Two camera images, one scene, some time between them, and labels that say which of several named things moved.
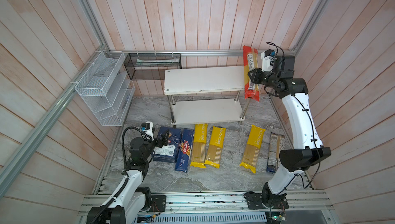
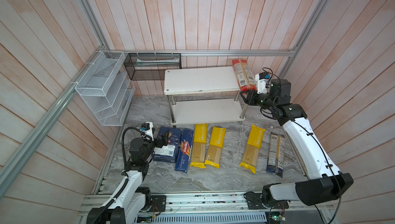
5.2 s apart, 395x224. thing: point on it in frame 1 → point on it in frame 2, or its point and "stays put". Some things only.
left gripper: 164,139 stays put
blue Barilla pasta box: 168,153 stays put
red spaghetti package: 250,59 → 245,78
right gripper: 256,73 → 251,97
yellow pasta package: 253,147 stays put
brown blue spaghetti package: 276,145 stays put
